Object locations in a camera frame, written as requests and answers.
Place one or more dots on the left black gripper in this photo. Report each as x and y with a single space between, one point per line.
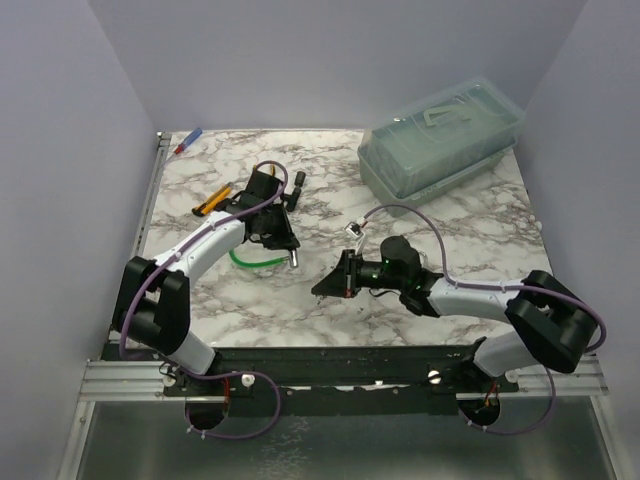
286 238

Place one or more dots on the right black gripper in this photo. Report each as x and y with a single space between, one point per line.
342 282

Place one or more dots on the green cable lock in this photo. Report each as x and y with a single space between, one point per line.
245 263

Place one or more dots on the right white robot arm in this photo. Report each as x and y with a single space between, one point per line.
548 326

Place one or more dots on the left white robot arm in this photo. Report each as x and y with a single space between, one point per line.
153 303

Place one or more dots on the black T-shaped tool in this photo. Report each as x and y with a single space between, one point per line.
291 199

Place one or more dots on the yellow utility knife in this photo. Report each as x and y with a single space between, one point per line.
212 201

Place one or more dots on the blue red screwdriver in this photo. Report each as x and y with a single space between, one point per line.
187 141

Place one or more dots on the translucent green plastic toolbox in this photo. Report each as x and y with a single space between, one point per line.
439 143

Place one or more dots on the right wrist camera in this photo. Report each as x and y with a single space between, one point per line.
356 229

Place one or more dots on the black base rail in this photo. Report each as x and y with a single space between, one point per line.
336 381

